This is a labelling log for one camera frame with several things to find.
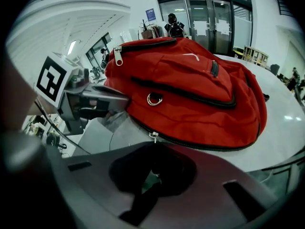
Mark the coat rack with clothes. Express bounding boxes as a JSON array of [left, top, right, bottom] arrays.
[[139, 19, 165, 40]]

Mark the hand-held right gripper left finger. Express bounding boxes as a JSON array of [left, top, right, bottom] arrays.
[[49, 142, 157, 229]]

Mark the person's left forearm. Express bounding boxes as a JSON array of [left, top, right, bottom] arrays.
[[6, 53, 38, 133]]

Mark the glass office partition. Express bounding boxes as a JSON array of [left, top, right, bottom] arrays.
[[85, 32, 112, 69]]

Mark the wooden slat crate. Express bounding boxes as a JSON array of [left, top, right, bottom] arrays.
[[243, 45, 270, 68]]

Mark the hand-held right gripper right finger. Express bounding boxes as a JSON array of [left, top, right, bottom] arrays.
[[142, 142, 279, 229]]

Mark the red backpack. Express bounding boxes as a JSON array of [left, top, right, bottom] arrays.
[[104, 37, 268, 152]]

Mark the black framed glass door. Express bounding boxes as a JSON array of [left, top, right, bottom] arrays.
[[157, 0, 254, 56]]

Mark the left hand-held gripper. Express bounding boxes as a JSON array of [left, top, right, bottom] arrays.
[[35, 52, 131, 136]]

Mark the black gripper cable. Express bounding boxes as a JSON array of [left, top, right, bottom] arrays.
[[34, 99, 91, 155]]

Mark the blue wall poster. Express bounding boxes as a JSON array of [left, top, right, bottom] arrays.
[[145, 8, 156, 22]]

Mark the fluorescent tube light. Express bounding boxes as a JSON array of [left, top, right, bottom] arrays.
[[68, 40, 77, 56]]

